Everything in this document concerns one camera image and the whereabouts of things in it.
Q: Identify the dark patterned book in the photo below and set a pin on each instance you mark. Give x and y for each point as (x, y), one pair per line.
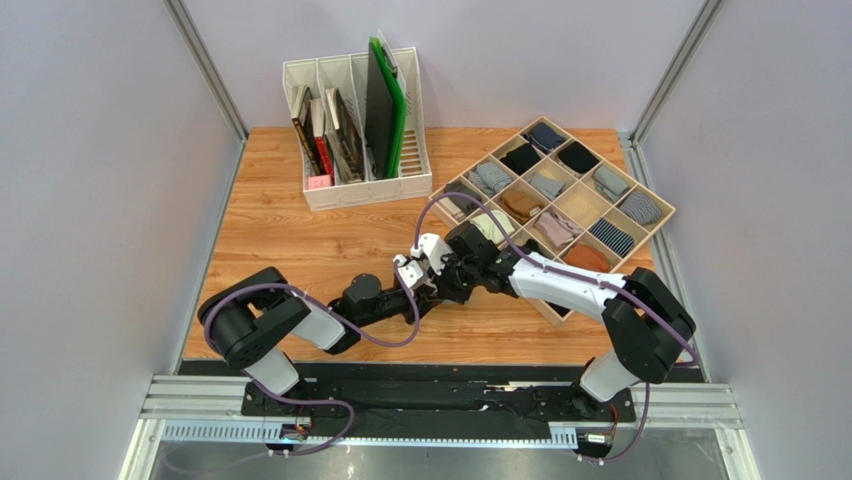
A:
(344, 137)

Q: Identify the pink rolled cloth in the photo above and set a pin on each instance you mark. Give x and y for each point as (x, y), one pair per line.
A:
(559, 230)

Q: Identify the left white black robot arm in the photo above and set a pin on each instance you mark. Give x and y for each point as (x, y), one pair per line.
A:
(245, 323)

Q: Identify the striped grey rolled cloth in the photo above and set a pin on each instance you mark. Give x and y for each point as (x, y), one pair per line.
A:
(489, 178)

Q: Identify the red book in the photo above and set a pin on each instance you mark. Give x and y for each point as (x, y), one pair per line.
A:
(318, 122)

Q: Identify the rust orange rolled cloth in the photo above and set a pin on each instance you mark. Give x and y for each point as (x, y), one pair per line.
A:
(587, 257)

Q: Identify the brown rolled cloth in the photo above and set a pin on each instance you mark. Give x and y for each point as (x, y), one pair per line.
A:
(520, 205)

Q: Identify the black rolled cloth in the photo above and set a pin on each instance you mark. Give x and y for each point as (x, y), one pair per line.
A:
(578, 158)
(557, 311)
(521, 159)

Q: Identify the wooden compartment organizer box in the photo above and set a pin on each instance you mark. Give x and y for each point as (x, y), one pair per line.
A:
(579, 202)

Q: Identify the black rolled cloth top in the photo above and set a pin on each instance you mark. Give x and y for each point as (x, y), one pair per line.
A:
(521, 159)

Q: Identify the black book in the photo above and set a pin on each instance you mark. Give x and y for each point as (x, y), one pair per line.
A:
(301, 116)

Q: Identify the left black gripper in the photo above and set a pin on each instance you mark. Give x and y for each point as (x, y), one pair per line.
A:
(425, 300)

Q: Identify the grey rolled cloth right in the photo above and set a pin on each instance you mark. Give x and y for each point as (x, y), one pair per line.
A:
(609, 184)

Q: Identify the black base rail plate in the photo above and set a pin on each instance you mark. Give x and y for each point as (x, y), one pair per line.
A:
(438, 402)

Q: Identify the pale green rolled cloth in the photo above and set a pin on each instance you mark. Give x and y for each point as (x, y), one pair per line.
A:
(499, 223)

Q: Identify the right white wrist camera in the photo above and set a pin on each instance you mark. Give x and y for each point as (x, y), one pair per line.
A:
(430, 251)

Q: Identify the green black clipboard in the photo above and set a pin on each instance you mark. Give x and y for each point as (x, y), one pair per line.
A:
(386, 110)

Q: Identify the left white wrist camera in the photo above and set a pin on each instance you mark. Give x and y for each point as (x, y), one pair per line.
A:
(410, 272)

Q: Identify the black rolled cloth bottom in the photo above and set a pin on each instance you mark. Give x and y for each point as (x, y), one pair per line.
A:
(557, 311)

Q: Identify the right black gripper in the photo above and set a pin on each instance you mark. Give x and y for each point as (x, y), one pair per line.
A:
(450, 267)

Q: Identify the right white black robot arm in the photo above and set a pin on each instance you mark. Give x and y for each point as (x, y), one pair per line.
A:
(647, 326)

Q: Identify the grey folded cloth centre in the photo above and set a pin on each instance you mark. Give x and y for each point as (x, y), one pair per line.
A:
(549, 187)

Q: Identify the black rolled cloth right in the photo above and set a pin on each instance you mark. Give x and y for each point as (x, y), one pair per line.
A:
(578, 158)

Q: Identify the white file organizer rack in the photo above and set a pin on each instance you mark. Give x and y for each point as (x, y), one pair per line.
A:
(349, 74)

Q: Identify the navy striped rolled cloth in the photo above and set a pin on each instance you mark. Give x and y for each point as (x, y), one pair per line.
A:
(614, 238)

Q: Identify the dark grey rolled cloth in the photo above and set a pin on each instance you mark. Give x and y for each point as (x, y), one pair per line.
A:
(466, 205)

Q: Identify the grey striped cloth far right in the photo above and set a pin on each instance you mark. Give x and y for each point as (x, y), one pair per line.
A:
(641, 208)

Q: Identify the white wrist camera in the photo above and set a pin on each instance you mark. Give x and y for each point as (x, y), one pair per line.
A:
(410, 272)
(430, 251)

